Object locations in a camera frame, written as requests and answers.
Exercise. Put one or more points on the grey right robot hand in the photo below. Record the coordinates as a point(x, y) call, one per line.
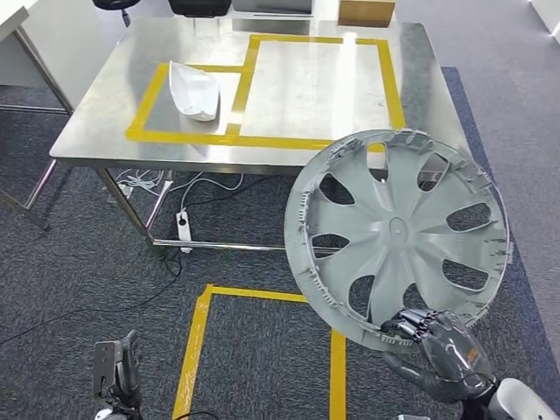
point(455, 359)

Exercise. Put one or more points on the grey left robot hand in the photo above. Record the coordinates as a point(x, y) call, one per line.
point(129, 377)

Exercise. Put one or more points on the silver plastic wheel hubcap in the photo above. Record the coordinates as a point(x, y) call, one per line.
point(402, 179)

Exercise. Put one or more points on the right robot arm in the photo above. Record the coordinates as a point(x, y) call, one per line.
point(524, 403)

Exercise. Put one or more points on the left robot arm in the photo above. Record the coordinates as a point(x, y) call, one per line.
point(103, 415)

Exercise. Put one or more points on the steel workbench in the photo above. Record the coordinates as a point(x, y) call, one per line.
point(297, 93)

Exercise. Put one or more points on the yellow floor tape square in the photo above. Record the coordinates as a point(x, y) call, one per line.
point(193, 348)

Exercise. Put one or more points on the brown cardboard box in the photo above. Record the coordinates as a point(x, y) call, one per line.
point(367, 13)

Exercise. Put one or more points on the black stool base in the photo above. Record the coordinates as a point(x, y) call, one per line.
point(115, 4)

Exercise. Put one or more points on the black case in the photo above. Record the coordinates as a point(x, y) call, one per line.
point(199, 6)

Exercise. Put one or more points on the white desk chrome legs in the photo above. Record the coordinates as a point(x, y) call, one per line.
point(10, 14)

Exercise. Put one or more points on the grey metal box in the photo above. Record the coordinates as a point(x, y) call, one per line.
point(271, 4)

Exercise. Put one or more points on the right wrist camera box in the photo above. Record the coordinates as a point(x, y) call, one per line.
point(413, 418)

